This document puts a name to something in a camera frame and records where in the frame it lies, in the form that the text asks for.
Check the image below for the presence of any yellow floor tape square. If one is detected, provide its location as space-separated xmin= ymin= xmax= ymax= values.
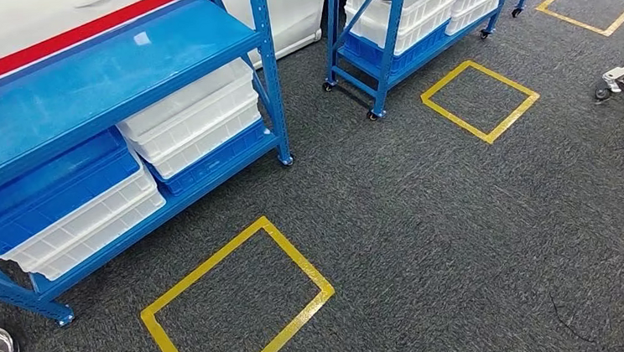
xmin=132 ymin=210 xmax=342 ymax=352

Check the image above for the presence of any thin black floor wire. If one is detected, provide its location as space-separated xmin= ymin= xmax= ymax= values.
xmin=549 ymin=287 xmax=597 ymax=347

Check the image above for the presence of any white plastic crate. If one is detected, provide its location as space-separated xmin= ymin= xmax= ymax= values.
xmin=112 ymin=56 xmax=264 ymax=164
xmin=343 ymin=0 xmax=474 ymax=61
xmin=28 ymin=190 xmax=173 ymax=283
xmin=0 ymin=163 xmax=165 ymax=277
xmin=441 ymin=0 xmax=520 ymax=38
xmin=142 ymin=100 xmax=267 ymax=182

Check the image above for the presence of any blue plastic crate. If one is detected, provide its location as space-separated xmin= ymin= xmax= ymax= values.
xmin=0 ymin=126 xmax=148 ymax=256
xmin=143 ymin=118 xmax=282 ymax=200
xmin=341 ymin=18 xmax=456 ymax=82

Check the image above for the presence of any blue metal shelf rack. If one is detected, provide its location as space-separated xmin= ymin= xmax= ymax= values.
xmin=0 ymin=0 xmax=306 ymax=333

